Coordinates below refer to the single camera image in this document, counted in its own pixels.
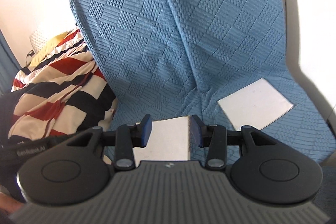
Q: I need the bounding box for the person's left hand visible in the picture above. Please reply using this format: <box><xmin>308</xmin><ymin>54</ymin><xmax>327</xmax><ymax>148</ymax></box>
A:
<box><xmin>0</xmin><ymin>192</ymin><xmax>24</xmax><ymax>215</ymax></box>

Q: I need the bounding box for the white sheet of paper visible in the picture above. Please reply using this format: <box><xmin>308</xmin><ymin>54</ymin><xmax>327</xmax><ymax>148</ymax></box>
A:
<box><xmin>218</xmin><ymin>79</ymin><xmax>293</xmax><ymax>130</ymax></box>

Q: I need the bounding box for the striped red black white blanket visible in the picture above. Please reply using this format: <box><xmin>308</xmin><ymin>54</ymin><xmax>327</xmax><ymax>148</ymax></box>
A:
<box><xmin>1</xmin><ymin>28</ymin><xmax>117</xmax><ymax>146</ymax></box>

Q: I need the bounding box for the blue curtain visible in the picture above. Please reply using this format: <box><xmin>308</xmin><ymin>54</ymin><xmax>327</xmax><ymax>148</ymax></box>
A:
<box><xmin>0</xmin><ymin>31</ymin><xmax>21</xmax><ymax>95</ymax></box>

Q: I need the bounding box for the yellow pillow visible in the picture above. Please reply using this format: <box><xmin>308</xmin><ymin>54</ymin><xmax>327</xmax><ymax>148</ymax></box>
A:
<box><xmin>29</xmin><ymin>32</ymin><xmax>69</xmax><ymax>67</ymax></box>

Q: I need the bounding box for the blue textured sofa cover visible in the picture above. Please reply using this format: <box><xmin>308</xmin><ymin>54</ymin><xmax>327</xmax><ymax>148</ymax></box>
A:
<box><xmin>70</xmin><ymin>0</ymin><xmax>335</xmax><ymax>162</ymax></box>

